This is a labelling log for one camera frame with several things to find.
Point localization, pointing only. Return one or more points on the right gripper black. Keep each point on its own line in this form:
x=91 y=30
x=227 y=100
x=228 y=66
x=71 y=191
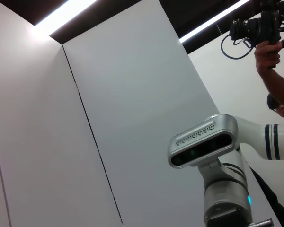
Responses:
x=227 y=220

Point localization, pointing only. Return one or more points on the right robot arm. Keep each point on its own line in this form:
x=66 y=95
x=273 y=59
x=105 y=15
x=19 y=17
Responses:
x=227 y=186

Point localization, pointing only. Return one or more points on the bare person forearm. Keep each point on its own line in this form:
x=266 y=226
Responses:
x=274 y=87

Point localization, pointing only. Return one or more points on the bare person hand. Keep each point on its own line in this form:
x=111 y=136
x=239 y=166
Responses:
x=267 y=55

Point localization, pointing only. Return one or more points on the dark haired person head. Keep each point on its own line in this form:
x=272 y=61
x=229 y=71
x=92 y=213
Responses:
x=274 y=102

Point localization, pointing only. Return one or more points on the white ceiling light strip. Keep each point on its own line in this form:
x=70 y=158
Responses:
x=213 y=21
x=66 y=16

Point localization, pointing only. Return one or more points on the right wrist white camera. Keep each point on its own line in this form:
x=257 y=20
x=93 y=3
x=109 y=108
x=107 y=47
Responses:
x=203 y=142

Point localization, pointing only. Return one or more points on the black video camera rig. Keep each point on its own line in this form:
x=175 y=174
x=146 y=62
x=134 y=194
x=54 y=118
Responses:
x=265 y=21

